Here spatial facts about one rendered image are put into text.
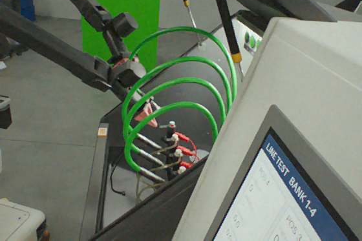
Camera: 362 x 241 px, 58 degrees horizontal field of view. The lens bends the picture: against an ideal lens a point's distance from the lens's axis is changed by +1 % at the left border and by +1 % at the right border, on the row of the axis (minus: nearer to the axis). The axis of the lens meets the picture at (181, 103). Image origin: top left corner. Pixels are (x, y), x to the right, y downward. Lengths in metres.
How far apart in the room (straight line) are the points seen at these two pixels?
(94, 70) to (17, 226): 1.20
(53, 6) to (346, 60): 7.62
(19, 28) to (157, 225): 0.58
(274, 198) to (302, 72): 0.17
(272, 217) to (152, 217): 0.39
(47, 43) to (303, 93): 0.65
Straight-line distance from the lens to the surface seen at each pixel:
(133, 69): 0.94
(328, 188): 0.39
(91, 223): 0.96
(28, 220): 1.98
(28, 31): 0.89
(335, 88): 0.41
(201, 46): 1.29
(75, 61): 0.93
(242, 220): 0.53
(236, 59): 0.64
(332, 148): 0.40
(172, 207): 0.78
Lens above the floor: 1.64
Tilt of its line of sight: 26 degrees down
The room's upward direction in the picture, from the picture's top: 6 degrees clockwise
